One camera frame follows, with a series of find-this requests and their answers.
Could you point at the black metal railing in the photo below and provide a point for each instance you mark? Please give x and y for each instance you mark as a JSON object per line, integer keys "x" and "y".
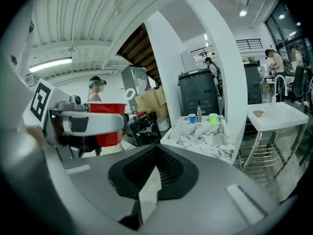
{"x": 247, "y": 40}

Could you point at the ceiling tube light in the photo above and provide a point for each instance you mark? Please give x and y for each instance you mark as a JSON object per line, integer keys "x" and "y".
{"x": 49, "y": 65}

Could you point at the red plastic cup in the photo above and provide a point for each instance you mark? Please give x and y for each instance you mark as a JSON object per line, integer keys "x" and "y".
{"x": 107, "y": 108}

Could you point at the small blue cup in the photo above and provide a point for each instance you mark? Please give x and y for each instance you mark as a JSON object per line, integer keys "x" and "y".
{"x": 192, "y": 118}

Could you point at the white curved faucet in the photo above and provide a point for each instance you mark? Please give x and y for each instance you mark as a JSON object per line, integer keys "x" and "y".
{"x": 276, "y": 89}

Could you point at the tall black machine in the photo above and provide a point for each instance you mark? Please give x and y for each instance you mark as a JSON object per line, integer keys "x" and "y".
{"x": 253, "y": 84}

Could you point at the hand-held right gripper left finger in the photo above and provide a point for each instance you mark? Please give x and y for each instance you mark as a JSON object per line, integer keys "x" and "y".
{"x": 93, "y": 180}

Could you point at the small green cup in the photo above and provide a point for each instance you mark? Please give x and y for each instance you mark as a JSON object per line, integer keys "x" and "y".
{"x": 213, "y": 119}

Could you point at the wooden staircase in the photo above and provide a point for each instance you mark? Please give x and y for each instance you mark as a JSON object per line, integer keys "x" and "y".
{"x": 139, "y": 50}

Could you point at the person's left forearm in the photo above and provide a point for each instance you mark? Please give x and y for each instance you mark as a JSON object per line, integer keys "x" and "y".
{"x": 35, "y": 133}

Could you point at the chrome faucet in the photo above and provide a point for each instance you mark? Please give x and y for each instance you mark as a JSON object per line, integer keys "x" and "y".
{"x": 200, "y": 114}

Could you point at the red fabric item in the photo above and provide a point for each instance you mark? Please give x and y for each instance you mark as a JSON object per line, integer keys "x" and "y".
{"x": 141, "y": 113}

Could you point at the stainless steel cabinet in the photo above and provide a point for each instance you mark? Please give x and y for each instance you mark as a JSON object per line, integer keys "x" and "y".
{"x": 133, "y": 79}

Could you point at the brown cardboard box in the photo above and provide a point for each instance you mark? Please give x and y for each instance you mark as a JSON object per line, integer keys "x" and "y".
{"x": 160, "y": 95}
{"x": 144, "y": 100}

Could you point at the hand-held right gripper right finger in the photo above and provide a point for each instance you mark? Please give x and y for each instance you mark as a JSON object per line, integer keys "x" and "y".
{"x": 215, "y": 187}

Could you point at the black table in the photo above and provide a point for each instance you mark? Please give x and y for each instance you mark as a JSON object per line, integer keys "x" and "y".
{"x": 144, "y": 128}

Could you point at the white ceramic sink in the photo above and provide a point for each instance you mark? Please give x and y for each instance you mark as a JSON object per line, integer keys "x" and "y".
{"x": 281, "y": 116}

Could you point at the dark glass window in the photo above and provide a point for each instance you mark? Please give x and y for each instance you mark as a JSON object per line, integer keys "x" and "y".
{"x": 283, "y": 26}

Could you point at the round ceiling lamp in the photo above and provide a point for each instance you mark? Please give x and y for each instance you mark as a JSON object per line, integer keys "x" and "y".
{"x": 242, "y": 13}

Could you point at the black coffee machine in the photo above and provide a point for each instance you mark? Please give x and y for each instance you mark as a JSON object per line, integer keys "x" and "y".
{"x": 198, "y": 92}

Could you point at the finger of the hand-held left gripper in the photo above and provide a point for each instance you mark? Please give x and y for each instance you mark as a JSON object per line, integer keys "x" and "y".
{"x": 102, "y": 122}

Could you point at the marble patterned sink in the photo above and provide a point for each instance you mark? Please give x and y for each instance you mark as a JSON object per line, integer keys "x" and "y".
{"x": 195, "y": 136}

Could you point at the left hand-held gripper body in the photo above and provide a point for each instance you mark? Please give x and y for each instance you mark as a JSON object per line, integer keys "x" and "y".
{"x": 40, "y": 101}

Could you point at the white round bucket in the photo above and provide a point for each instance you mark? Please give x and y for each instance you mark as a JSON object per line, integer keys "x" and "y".
{"x": 163, "y": 124}

